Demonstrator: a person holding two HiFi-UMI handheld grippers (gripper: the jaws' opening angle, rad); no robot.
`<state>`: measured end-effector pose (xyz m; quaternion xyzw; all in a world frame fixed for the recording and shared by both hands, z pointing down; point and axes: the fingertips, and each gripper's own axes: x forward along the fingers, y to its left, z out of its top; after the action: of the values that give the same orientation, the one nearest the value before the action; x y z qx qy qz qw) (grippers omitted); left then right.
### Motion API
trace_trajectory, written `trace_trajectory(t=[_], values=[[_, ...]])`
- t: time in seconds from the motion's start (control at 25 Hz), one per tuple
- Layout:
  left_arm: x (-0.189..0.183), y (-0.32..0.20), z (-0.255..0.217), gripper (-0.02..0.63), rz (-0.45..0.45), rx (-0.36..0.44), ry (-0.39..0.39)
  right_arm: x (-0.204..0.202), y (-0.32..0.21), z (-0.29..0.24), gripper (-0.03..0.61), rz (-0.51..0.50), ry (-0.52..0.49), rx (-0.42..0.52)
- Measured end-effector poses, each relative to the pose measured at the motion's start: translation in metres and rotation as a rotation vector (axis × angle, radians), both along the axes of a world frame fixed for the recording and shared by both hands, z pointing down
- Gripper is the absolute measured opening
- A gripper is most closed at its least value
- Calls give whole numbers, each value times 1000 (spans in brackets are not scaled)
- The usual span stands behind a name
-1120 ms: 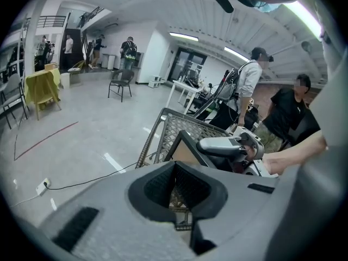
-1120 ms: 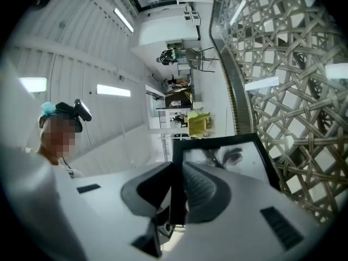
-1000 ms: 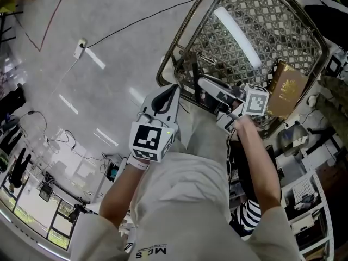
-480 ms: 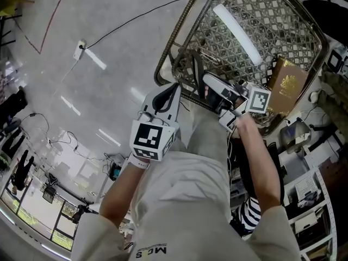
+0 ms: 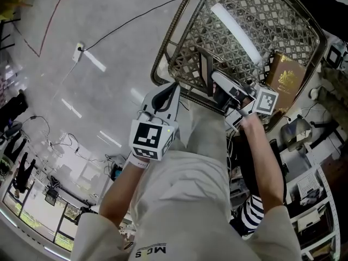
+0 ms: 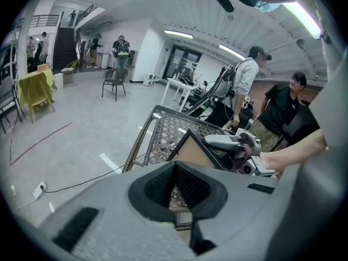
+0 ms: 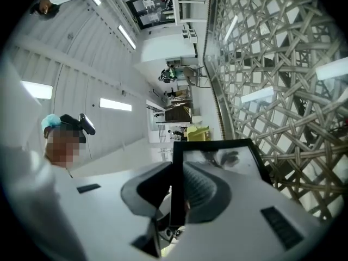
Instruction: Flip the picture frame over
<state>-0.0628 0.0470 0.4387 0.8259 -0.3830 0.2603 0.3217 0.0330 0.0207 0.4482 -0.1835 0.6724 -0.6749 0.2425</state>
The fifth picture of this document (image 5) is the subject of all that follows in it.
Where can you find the person's beige clothing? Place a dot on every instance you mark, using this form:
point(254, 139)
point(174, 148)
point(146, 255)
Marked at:
point(185, 194)

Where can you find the white metal shelf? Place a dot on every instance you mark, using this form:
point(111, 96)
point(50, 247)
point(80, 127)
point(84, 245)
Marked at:
point(318, 200)

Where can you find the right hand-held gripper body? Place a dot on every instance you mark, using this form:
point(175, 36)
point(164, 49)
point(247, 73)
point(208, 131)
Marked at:
point(265, 99)

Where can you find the small white round device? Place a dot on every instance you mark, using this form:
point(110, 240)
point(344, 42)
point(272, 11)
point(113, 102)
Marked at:
point(314, 93)

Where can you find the rattan table with glass top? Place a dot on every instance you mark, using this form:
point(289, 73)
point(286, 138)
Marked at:
point(244, 20)

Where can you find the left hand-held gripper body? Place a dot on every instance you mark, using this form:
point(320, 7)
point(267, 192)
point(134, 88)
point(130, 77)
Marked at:
point(160, 118)

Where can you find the person's left forearm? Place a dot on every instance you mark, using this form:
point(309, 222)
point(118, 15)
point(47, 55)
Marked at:
point(119, 192)

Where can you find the dark picture frame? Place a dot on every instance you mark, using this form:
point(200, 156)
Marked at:
point(208, 72)

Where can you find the white wristband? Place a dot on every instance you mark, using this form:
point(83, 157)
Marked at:
point(138, 160)

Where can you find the black office chair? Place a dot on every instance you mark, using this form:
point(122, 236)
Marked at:
point(51, 193)

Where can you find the black and white striped cloth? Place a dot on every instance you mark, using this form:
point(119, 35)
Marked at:
point(251, 213)

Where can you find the person's right forearm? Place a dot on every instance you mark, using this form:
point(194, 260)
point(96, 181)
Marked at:
point(261, 162)

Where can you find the white power strip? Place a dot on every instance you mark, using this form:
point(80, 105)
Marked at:
point(77, 52)

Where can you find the brown box with gold crest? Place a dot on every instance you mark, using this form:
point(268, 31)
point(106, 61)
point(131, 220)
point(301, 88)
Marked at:
point(285, 77)

